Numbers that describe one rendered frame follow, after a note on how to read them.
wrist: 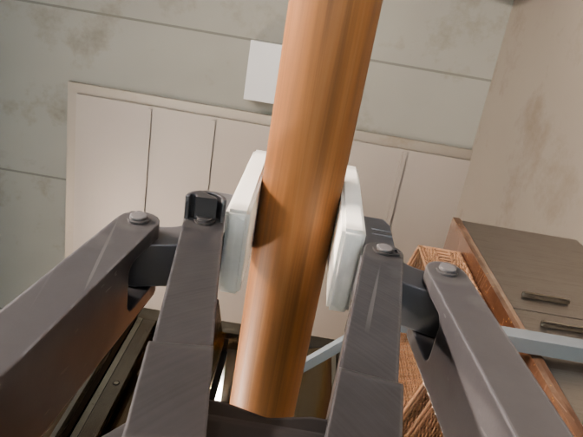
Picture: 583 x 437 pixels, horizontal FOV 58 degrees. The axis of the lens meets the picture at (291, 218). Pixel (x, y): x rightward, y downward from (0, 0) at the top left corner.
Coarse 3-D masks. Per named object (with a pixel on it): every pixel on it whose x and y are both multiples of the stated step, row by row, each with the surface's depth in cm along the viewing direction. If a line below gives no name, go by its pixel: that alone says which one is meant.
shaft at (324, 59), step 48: (336, 0) 16; (288, 48) 17; (336, 48) 16; (288, 96) 17; (336, 96) 17; (288, 144) 18; (336, 144) 18; (288, 192) 18; (336, 192) 19; (288, 240) 19; (288, 288) 20; (240, 336) 22; (288, 336) 21; (240, 384) 22; (288, 384) 22
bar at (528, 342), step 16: (512, 336) 120; (528, 336) 121; (544, 336) 122; (560, 336) 124; (320, 352) 127; (336, 352) 126; (528, 352) 122; (544, 352) 122; (560, 352) 121; (576, 352) 121
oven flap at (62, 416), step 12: (132, 324) 197; (108, 360) 176; (96, 372) 167; (84, 384) 161; (96, 384) 166; (84, 396) 159; (72, 408) 152; (60, 420) 148; (72, 420) 151; (48, 432) 147; (60, 432) 144
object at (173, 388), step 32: (192, 192) 16; (192, 224) 16; (192, 256) 14; (192, 288) 12; (160, 320) 11; (192, 320) 11; (160, 352) 9; (192, 352) 10; (160, 384) 9; (192, 384) 9; (128, 416) 8; (160, 416) 8; (192, 416) 8
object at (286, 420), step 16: (208, 416) 9; (224, 416) 9; (240, 416) 9; (256, 416) 9; (112, 432) 8; (208, 432) 9; (224, 432) 9; (240, 432) 9; (256, 432) 9; (272, 432) 9; (288, 432) 9; (304, 432) 9; (320, 432) 9
